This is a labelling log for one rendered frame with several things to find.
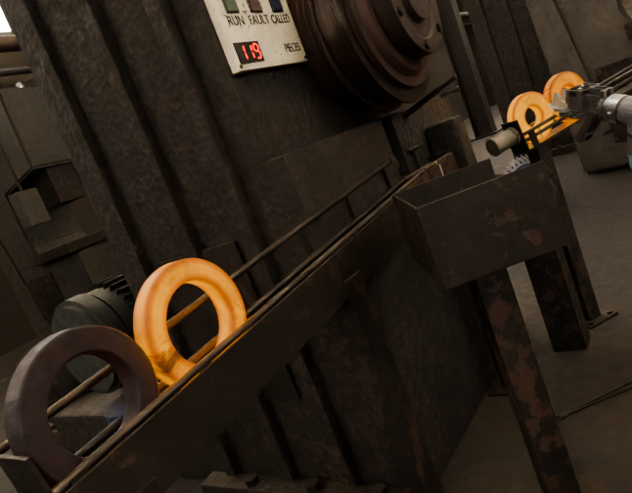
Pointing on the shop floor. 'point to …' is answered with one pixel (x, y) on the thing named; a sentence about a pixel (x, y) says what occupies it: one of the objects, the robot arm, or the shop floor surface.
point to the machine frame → (254, 224)
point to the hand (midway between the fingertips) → (552, 107)
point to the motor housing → (559, 299)
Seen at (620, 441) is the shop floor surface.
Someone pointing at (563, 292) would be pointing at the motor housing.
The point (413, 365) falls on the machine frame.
